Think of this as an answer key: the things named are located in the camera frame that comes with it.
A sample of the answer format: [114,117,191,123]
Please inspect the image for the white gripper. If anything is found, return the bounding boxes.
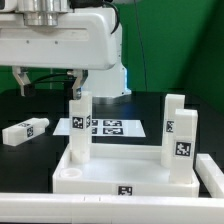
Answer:
[0,8,117,100]

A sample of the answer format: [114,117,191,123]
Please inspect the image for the white front fence bar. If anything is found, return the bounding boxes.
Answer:
[0,193,224,224]

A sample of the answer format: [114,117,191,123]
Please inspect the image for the white fence bar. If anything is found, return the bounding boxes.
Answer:
[0,193,224,224]
[195,154,224,199]

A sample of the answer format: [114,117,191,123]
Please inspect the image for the paper sheet with markers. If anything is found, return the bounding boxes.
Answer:
[54,118,145,137]

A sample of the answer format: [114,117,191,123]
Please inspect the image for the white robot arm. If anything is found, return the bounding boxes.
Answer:
[0,0,129,99]

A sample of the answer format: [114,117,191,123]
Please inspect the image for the white right fence bar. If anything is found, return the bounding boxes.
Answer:
[195,154,224,199]

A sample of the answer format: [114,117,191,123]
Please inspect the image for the white desk top tray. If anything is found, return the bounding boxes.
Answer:
[52,143,200,197]

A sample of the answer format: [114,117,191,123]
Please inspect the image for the black cable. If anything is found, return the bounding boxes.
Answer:
[31,73,79,84]

